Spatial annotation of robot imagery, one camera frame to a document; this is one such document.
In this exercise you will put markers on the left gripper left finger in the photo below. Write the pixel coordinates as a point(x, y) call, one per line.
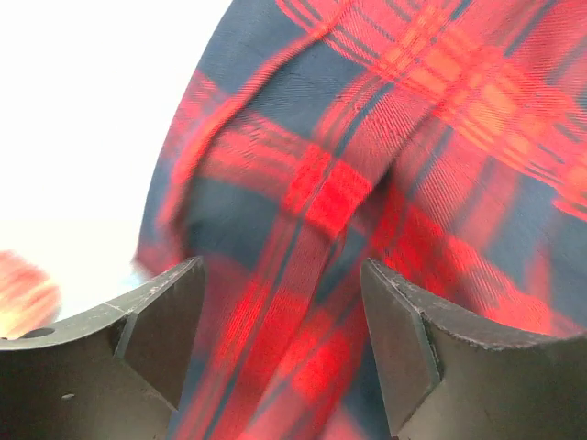
point(113, 372)

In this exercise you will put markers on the red navy plaid skirt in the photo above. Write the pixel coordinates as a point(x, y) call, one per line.
point(445, 138)

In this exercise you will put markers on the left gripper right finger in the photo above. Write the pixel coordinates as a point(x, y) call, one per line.
point(450, 374)

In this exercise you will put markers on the red cream plaid skirt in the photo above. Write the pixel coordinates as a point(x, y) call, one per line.
point(29, 297)

